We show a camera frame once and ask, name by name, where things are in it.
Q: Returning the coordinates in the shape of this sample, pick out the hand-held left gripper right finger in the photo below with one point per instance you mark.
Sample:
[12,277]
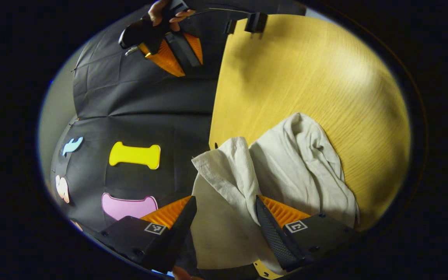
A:
[274,241]

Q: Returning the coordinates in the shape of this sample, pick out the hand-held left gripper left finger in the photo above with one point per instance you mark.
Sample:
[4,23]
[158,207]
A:
[177,237]

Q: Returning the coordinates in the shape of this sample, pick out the black table clamp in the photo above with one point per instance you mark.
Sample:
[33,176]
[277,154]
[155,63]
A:
[230,26]
[256,22]

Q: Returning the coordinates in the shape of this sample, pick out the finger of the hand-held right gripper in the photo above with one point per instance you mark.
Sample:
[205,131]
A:
[193,46]
[165,58]

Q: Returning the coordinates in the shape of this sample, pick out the black backdrop cloth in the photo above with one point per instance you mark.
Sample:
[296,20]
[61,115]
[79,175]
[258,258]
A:
[142,101]

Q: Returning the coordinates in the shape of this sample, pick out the white jeans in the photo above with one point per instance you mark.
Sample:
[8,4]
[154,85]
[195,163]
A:
[298,163]

